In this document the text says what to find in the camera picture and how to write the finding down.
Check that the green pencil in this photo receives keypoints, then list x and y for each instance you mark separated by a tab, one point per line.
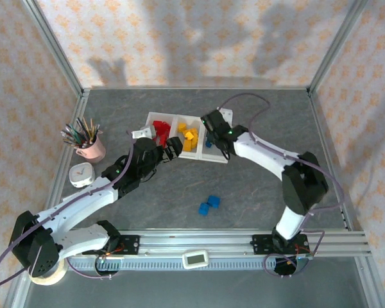
78	139

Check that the yellow lego plate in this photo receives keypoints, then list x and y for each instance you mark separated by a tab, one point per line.
187	145

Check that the yellow lego brick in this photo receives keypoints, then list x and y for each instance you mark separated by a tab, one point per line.
192	131
195	140
185	134
182	126

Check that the white three-compartment plastic container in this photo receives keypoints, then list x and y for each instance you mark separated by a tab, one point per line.
174	154

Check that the blue lego brick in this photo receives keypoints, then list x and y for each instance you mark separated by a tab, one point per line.
208	143
214	201
203	209

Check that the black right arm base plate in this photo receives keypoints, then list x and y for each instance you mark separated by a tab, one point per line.
261	244

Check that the black pencil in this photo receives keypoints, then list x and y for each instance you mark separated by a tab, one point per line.
82	128

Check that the white pencil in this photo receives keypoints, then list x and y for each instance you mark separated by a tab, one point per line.
67	134

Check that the brown pencil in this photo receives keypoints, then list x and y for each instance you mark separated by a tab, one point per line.
91	128

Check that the beige masking tape roll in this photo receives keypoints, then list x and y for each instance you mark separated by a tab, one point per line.
51	281

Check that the pink cup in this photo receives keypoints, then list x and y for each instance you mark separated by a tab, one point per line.
93	150

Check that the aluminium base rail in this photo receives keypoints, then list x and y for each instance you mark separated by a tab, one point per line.
192	242

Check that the white square clock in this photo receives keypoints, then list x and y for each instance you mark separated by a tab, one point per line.
81	174

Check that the white digital timer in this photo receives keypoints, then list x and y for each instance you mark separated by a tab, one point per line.
195	259

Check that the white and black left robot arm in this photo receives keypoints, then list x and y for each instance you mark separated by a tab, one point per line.
83	205

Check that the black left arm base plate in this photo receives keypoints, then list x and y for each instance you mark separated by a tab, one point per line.
130	245

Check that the aluminium frame post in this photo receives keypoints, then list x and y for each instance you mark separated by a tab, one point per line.
337	48

